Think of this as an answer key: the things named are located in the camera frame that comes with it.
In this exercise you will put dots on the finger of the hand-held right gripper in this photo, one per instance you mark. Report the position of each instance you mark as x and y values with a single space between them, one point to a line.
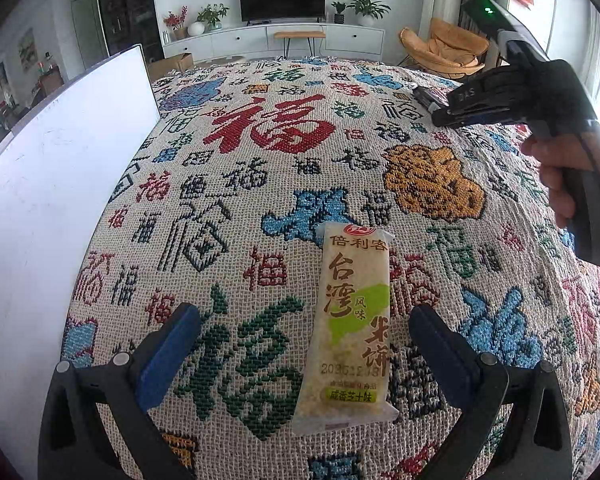
455 112
480 121

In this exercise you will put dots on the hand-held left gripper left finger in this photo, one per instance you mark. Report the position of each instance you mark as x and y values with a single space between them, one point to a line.
167 360

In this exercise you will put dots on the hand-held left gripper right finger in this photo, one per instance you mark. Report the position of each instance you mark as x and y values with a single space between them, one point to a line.
440 355

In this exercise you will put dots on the dark chocolate bar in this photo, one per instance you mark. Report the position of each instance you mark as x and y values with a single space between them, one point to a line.
425 96

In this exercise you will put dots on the pale rice cracker packet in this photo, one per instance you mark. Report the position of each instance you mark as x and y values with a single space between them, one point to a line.
345 320

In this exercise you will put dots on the white cardboard box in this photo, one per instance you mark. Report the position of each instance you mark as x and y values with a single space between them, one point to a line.
55 210

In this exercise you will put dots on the person's right hand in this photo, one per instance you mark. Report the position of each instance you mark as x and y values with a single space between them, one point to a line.
555 155

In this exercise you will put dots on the orange lounge chair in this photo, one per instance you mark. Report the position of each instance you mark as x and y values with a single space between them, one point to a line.
445 45

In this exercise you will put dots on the white television cabinet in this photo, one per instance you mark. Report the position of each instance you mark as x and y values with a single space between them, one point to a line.
355 40

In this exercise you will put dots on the large potted green plant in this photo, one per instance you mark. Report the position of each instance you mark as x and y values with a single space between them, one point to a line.
367 7

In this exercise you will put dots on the small plant in black pot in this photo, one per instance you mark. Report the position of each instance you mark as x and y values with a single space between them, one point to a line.
338 15

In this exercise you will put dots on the wooden bench with metal legs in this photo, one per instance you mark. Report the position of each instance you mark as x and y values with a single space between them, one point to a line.
300 34

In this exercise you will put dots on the printed woven blanket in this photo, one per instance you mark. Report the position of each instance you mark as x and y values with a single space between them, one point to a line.
260 125

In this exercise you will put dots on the black flat television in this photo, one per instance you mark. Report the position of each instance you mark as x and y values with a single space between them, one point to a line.
280 0

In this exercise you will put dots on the bushy potted green plant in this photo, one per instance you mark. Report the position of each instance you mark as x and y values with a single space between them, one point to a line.
212 15

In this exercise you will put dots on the white round vase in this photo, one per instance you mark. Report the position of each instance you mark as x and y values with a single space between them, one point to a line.
196 29

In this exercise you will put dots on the brown cardboard box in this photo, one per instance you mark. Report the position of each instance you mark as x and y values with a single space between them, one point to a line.
177 62

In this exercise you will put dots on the red flowers in vase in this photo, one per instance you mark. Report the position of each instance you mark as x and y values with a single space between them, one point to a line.
176 20

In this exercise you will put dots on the wooden sideboard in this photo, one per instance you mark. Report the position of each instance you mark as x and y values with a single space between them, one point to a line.
47 82

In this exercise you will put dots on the white door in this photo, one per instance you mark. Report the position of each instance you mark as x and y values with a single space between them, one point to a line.
89 25

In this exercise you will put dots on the black glass display cabinet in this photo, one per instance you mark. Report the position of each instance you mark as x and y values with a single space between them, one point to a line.
125 5

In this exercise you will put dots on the framed wall painting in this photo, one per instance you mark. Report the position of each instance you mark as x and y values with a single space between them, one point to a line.
26 50

